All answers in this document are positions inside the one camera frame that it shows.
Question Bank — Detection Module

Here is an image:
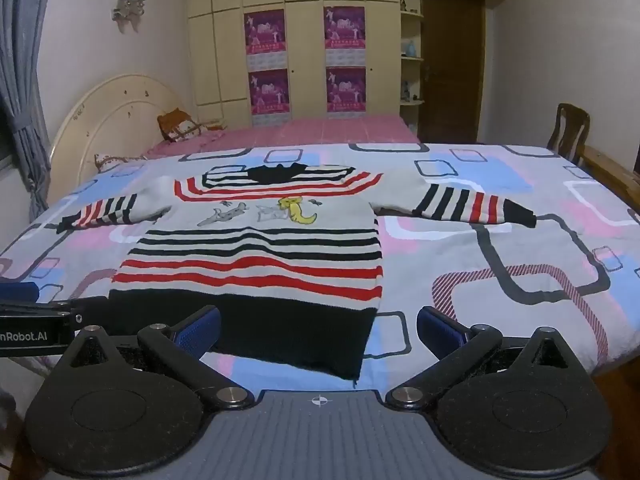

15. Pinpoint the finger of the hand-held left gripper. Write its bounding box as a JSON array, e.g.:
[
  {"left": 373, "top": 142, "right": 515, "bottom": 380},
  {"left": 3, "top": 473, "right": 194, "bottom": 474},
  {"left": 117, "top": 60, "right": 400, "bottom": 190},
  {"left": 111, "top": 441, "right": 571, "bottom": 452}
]
[{"left": 0, "top": 282, "right": 41, "bottom": 305}]

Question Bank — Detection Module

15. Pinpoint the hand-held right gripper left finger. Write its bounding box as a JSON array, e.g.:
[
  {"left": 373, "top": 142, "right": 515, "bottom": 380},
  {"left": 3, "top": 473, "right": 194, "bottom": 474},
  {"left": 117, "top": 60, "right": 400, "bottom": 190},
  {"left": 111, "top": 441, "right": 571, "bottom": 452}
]
[{"left": 65, "top": 305, "right": 256, "bottom": 409}]

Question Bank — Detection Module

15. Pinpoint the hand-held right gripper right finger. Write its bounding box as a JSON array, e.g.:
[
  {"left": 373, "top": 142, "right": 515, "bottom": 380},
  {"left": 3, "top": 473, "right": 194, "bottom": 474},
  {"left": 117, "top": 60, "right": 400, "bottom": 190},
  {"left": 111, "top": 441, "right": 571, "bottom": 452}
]
[{"left": 385, "top": 305, "right": 577, "bottom": 409}]

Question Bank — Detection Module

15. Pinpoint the striped cartoon knit sweater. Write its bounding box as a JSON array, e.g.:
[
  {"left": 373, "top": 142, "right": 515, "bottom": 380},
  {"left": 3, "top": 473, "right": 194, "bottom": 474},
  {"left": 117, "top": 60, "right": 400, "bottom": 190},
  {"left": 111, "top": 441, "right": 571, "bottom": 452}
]
[{"left": 56, "top": 162, "right": 538, "bottom": 391}]

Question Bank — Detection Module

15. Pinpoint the patterned bed sheet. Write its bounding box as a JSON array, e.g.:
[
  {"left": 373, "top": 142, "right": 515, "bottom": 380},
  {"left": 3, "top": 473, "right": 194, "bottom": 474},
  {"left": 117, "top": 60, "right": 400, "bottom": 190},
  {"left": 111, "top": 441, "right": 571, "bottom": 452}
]
[{"left": 0, "top": 142, "right": 640, "bottom": 393}]

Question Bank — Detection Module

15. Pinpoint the white patterned pillow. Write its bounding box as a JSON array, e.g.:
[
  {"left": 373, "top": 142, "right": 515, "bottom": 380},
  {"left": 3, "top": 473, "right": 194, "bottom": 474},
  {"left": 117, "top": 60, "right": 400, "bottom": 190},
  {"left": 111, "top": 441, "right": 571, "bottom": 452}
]
[{"left": 94, "top": 152, "right": 148, "bottom": 172}]

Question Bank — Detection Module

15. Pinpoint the cream rounded headboard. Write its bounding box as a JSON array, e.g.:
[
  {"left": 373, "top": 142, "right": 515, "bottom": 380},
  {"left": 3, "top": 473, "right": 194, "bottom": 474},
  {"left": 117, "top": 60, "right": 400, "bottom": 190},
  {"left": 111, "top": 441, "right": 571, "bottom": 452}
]
[{"left": 47, "top": 74, "right": 187, "bottom": 207}]

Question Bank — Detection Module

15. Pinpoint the grey curtain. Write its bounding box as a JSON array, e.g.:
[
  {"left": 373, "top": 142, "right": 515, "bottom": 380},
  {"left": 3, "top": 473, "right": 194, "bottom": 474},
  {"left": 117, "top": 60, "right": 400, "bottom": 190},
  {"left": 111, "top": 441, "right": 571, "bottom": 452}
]
[{"left": 0, "top": 0, "right": 58, "bottom": 225}]

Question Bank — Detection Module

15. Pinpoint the orange and white pillow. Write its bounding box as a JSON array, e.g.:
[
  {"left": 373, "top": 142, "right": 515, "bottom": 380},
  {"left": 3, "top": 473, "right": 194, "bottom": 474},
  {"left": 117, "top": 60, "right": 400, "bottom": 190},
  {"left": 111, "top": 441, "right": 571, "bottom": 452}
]
[{"left": 157, "top": 107, "right": 227, "bottom": 142}]

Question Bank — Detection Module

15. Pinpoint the pink bed sheet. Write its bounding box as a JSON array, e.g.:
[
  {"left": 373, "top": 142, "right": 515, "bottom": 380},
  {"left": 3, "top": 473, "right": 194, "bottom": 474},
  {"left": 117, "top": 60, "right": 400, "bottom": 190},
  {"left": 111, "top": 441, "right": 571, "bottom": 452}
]
[{"left": 142, "top": 114, "right": 422, "bottom": 160}]

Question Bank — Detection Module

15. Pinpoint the wooden chair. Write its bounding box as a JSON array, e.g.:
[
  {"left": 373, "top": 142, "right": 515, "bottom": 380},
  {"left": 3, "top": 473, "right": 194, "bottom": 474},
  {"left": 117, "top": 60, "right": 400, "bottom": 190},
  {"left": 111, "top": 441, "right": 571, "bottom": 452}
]
[{"left": 546, "top": 103, "right": 591, "bottom": 165}]

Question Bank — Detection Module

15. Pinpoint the brown wooden door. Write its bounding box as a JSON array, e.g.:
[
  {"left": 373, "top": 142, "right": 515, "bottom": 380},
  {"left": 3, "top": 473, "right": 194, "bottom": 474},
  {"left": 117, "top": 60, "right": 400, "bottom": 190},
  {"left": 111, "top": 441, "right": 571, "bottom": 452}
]
[{"left": 418, "top": 0, "right": 487, "bottom": 145}]

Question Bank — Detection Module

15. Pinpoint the cream corner shelf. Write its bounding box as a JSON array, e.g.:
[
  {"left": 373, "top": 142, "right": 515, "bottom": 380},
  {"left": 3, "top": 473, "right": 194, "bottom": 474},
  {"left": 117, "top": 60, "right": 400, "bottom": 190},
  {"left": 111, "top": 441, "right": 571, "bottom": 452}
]
[{"left": 399, "top": 0, "right": 426, "bottom": 133}]

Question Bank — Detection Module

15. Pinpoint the cream wardrobe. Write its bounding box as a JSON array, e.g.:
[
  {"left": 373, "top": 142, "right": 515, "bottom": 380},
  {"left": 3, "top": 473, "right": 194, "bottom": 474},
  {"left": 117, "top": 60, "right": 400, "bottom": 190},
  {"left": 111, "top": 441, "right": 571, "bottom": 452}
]
[{"left": 182, "top": 0, "right": 512, "bottom": 128}]

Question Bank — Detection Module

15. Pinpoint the wooden bed frame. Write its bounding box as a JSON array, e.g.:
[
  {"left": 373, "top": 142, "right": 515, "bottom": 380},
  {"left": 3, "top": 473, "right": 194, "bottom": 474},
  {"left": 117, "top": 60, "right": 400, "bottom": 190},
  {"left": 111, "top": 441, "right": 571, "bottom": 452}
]
[{"left": 570, "top": 144, "right": 640, "bottom": 223}]

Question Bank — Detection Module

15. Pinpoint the purple wall poster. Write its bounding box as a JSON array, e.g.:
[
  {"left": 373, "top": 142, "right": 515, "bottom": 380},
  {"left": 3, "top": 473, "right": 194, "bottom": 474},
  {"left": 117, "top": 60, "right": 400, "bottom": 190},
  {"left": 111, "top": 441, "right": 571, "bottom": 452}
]
[
  {"left": 323, "top": 6, "right": 366, "bottom": 68},
  {"left": 248, "top": 68, "right": 291, "bottom": 127},
  {"left": 325, "top": 66, "right": 368, "bottom": 114},
  {"left": 243, "top": 9, "right": 286, "bottom": 73}
]

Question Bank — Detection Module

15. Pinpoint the glass wall lamp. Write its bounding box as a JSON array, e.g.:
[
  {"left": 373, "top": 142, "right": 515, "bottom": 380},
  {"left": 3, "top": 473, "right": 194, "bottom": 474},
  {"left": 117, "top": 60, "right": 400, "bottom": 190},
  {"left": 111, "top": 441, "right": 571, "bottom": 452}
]
[{"left": 111, "top": 0, "right": 150, "bottom": 22}]

